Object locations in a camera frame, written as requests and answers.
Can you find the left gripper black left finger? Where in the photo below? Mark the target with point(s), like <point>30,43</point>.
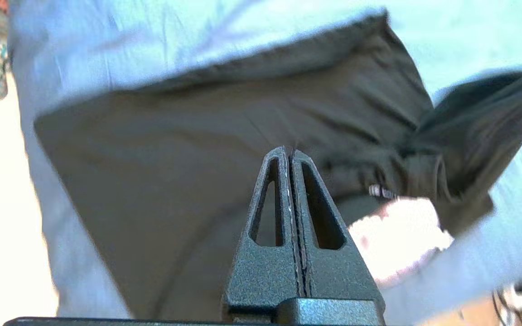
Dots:
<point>261,271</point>

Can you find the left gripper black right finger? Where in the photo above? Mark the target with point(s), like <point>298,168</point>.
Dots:
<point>338,271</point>

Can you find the black printed t-shirt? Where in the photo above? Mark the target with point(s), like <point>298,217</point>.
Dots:
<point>175,158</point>

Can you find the blue bed sheet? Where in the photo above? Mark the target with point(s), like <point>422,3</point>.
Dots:
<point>129,40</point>

